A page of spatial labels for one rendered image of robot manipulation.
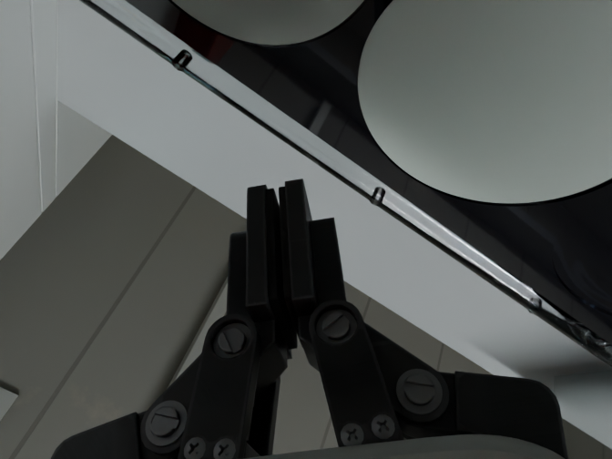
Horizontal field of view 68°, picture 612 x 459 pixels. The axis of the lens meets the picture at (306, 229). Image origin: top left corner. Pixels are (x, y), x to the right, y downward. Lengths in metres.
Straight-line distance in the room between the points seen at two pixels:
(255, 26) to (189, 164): 0.24
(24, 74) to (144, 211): 1.20
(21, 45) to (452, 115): 0.28
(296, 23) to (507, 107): 0.08
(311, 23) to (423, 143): 0.06
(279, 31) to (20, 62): 0.23
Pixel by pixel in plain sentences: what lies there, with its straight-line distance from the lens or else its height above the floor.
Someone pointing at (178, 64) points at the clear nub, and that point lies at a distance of 0.21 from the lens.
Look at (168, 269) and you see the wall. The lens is 1.51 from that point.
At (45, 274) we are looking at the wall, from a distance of 1.47.
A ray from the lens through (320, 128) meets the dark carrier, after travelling 0.20.
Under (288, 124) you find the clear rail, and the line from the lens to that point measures 0.20.
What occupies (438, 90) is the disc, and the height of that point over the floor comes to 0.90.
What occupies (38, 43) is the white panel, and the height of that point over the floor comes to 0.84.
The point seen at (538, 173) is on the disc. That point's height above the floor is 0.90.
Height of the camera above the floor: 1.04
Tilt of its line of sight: 33 degrees down
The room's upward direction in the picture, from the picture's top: 155 degrees counter-clockwise
